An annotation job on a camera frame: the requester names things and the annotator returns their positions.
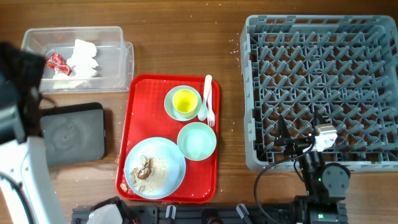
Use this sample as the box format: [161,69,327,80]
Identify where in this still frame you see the rice and food scraps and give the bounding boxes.
[131,156,169,195]

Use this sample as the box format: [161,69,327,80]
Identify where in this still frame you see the black plastic tray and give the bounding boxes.
[40,102,106,167]

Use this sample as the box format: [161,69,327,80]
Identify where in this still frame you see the large light blue plate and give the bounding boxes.
[124,137,186,200]

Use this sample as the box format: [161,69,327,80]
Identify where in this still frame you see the grey dishwasher rack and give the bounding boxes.
[240,15,397,172]

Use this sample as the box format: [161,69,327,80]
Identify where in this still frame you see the white napkin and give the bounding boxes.
[53,39,99,89]

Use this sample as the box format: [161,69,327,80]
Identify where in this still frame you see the white plastic spoon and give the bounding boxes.
[197,75,213,121]

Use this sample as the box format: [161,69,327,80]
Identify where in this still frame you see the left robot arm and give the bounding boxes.
[1,42,65,223]

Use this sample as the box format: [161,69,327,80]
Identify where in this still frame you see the red candy wrapper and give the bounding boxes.
[46,53,72,76]

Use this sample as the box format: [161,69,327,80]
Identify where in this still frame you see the mint green bowl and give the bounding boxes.
[177,122,217,161]

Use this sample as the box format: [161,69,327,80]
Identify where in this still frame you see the clear plastic waste bin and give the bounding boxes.
[22,26,134,93]

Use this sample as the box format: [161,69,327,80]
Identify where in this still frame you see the white plastic fork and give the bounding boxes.
[206,88,215,127]

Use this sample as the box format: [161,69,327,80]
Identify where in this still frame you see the yellow plastic cup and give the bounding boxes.
[172,89,198,118]

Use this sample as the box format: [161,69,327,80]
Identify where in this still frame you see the small light blue saucer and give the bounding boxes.
[164,85,201,121]

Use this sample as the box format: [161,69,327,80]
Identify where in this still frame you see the red serving tray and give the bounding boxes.
[115,74,218,203]

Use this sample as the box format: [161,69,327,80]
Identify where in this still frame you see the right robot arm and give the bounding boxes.
[274,112,351,224]

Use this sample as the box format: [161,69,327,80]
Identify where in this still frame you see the peanut on tray edge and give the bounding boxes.
[120,183,128,192]

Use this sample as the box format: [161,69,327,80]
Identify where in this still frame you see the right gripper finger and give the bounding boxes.
[276,115,291,142]
[313,110,325,128]

